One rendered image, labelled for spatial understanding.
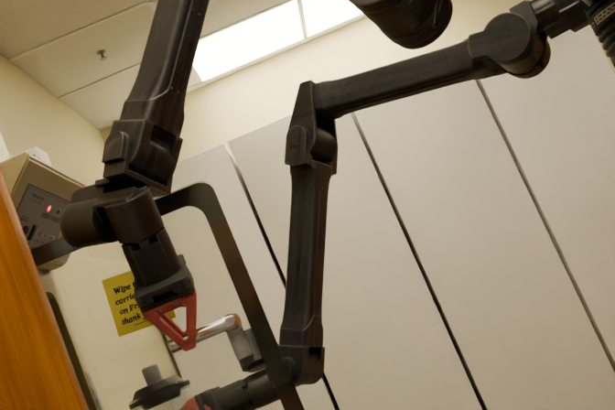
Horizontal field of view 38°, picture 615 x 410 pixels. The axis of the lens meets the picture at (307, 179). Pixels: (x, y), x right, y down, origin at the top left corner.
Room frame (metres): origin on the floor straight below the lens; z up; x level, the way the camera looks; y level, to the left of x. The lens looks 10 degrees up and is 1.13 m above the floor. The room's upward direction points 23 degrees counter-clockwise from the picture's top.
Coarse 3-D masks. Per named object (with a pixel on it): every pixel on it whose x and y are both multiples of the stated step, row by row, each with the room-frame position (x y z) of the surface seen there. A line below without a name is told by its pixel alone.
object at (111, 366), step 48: (192, 192) 1.16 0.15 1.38; (192, 240) 1.16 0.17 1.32; (48, 288) 1.14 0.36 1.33; (96, 288) 1.14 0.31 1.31; (240, 288) 1.16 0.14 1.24; (96, 336) 1.14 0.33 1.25; (144, 336) 1.15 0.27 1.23; (240, 336) 1.16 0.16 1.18; (96, 384) 1.14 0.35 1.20; (144, 384) 1.14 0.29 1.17; (192, 384) 1.15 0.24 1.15; (240, 384) 1.16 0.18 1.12; (288, 384) 1.16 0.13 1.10
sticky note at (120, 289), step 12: (120, 276) 1.15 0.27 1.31; (132, 276) 1.15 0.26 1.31; (108, 288) 1.14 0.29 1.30; (120, 288) 1.14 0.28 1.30; (132, 288) 1.15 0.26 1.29; (108, 300) 1.14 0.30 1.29; (120, 300) 1.14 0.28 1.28; (132, 300) 1.15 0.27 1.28; (120, 312) 1.14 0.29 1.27; (132, 312) 1.15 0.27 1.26; (168, 312) 1.15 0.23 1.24; (120, 324) 1.14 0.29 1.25; (132, 324) 1.14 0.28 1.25; (144, 324) 1.15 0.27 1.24; (120, 336) 1.14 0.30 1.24
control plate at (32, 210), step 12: (36, 192) 1.19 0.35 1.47; (48, 192) 1.23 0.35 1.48; (24, 204) 1.17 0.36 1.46; (36, 204) 1.21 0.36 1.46; (48, 204) 1.25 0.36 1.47; (60, 204) 1.30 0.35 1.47; (24, 216) 1.19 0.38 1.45; (36, 216) 1.23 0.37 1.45; (48, 216) 1.27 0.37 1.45; (48, 228) 1.29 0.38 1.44; (36, 240) 1.27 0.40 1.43; (48, 240) 1.31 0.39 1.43
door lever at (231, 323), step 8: (216, 320) 1.11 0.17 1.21; (224, 320) 1.11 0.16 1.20; (232, 320) 1.11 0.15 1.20; (240, 320) 1.16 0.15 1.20; (200, 328) 1.11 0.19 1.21; (208, 328) 1.11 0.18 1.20; (216, 328) 1.11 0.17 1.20; (224, 328) 1.11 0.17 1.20; (232, 328) 1.12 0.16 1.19; (240, 328) 1.16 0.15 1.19; (184, 336) 1.10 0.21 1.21; (200, 336) 1.10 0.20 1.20; (208, 336) 1.11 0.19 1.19; (168, 344) 1.10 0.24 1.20; (176, 344) 1.10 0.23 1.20
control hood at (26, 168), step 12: (24, 156) 1.13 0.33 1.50; (0, 168) 1.12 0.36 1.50; (12, 168) 1.13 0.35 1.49; (24, 168) 1.13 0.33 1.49; (36, 168) 1.16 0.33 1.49; (48, 168) 1.20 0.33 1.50; (12, 180) 1.13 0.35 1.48; (24, 180) 1.14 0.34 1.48; (36, 180) 1.18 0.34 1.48; (48, 180) 1.22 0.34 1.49; (60, 180) 1.26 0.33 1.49; (72, 180) 1.32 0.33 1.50; (12, 192) 1.13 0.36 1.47; (24, 192) 1.16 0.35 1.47; (60, 192) 1.28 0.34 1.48; (72, 192) 1.33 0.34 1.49
